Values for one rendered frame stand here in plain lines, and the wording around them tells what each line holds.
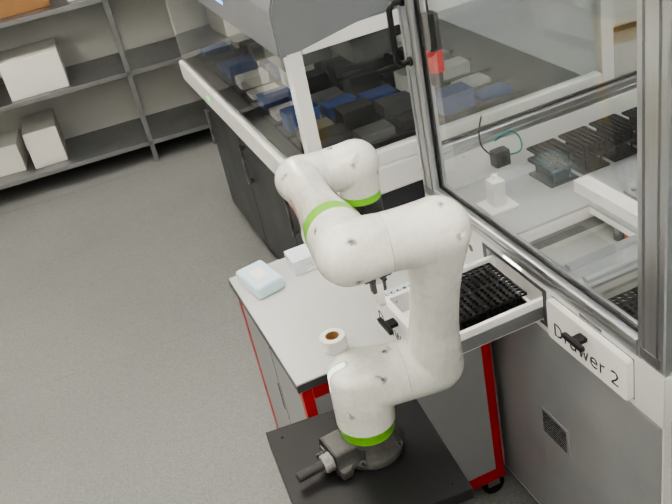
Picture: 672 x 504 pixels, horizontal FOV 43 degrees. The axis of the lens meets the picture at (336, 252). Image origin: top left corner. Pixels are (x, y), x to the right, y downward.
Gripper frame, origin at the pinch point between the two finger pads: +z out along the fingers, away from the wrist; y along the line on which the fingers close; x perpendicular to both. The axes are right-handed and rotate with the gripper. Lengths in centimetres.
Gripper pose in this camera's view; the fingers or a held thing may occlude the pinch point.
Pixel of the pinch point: (379, 291)
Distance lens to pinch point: 208.9
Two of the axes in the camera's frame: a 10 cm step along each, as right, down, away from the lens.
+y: -9.1, 3.4, -2.5
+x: 3.8, 4.1, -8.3
